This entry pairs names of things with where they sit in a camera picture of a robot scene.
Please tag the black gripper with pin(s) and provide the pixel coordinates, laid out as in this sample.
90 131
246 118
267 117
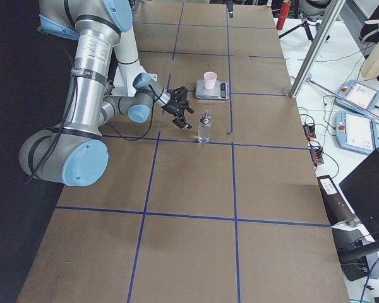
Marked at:
171 107

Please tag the glass bottle with metal cap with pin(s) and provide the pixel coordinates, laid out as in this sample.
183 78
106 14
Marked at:
204 127

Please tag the pink cup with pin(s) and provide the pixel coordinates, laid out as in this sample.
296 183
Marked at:
210 79

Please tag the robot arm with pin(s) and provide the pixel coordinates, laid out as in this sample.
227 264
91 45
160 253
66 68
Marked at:
148 93
72 152

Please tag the digital kitchen scale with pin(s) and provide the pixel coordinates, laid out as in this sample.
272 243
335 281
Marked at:
219 92

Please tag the orange black connector board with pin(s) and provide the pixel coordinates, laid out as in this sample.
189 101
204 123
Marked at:
309 131

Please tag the red cylinder bottle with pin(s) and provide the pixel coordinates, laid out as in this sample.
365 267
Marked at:
284 11

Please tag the black tripod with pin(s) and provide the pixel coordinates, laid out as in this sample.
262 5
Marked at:
306 24

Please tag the near teach pendant tablet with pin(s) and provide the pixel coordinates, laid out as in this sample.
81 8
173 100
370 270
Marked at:
356 132

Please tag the teach pendant tablet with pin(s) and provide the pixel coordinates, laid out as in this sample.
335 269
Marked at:
356 132
360 94

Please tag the far teach pendant tablet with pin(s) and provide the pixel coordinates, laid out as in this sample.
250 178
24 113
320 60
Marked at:
360 94

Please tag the black monitor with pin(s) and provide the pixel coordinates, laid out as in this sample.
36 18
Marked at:
361 189

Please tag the office chair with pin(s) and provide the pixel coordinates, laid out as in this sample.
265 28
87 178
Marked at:
370 32

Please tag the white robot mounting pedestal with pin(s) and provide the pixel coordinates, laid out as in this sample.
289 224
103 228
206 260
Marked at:
128 62

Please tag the aluminium frame post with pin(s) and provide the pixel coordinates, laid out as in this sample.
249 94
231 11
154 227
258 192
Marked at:
330 17

